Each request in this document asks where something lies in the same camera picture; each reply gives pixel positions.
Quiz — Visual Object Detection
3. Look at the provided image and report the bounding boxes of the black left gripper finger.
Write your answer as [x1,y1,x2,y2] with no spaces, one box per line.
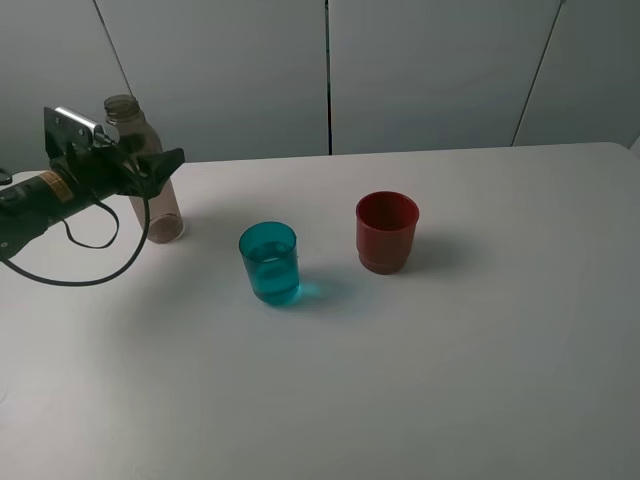
[119,173,165,199]
[136,148,185,180]

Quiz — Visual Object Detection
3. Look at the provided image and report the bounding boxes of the brown translucent plastic bottle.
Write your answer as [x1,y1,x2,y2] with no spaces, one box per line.
[104,94,184,244]

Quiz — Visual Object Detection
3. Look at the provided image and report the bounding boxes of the teal translucent plastic cup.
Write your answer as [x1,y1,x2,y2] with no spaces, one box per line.
[238,221,300,306]

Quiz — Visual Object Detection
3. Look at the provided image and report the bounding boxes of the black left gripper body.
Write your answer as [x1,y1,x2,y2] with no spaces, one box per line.
[49,145,143,198]

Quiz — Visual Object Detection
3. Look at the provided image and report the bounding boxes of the black camera cable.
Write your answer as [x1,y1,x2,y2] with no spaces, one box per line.
[0,134,152,288]

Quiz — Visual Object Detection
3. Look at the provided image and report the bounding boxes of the red plastic cup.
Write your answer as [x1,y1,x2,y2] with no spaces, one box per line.
[356,191,420,275]

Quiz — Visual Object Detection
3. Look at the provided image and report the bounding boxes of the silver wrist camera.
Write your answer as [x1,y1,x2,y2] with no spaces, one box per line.
[43,107,110,159]

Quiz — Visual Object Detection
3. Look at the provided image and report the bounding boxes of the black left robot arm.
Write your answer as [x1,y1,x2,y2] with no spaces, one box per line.
[1,146,185,259]

